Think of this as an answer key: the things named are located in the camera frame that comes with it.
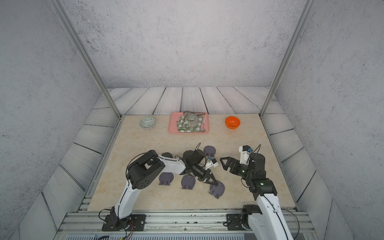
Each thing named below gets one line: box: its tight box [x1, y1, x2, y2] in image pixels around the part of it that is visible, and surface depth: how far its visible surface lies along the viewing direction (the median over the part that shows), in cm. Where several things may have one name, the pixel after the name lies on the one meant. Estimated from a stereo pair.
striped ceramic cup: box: [183, 113, 199, 129], surface depth 110 cm
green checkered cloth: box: [177, 115, 203, 133], surface depth 113 cm
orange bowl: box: [225, 116, 241, 130], surface depth 113 cm
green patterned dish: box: [139, 116, 156, 130], surface depth 117 cm
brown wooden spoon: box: [183, 110, 206, 116], surface depth 125 cm
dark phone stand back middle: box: [183, 150, 194, 159], surface depth 101 cm
